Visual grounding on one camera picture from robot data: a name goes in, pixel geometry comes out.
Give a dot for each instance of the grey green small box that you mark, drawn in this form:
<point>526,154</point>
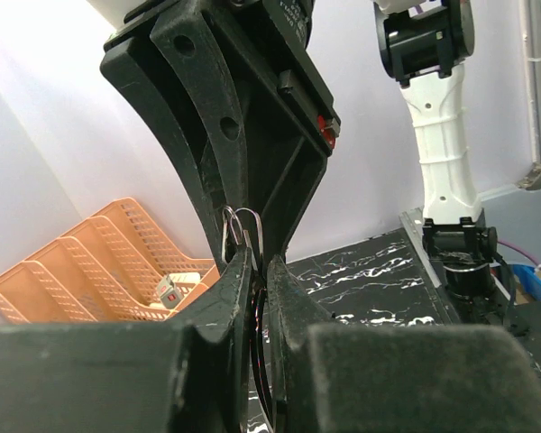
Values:
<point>169,294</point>

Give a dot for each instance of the aluminium frame rail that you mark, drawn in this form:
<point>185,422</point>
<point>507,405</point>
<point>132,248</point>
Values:
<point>412,221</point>

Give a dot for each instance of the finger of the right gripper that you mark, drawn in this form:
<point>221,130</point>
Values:
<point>144,78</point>

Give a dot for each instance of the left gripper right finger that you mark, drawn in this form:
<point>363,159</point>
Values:
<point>332,377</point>

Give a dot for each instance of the black marble pattern mat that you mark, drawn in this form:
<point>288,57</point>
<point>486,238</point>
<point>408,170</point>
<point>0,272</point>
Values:
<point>377,282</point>

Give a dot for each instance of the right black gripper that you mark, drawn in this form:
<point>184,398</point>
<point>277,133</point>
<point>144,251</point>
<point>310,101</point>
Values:
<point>267,111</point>

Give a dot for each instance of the orange plastic file organizer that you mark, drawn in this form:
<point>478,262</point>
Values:
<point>106,268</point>

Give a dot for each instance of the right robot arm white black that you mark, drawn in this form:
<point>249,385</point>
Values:
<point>424,53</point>

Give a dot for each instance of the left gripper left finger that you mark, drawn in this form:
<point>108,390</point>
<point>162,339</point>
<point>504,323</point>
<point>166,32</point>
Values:
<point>185,374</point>

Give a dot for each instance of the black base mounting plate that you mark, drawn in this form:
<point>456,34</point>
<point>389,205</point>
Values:
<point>475,297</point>

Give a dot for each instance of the silver metal keyring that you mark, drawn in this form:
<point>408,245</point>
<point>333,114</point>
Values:
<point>259,371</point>

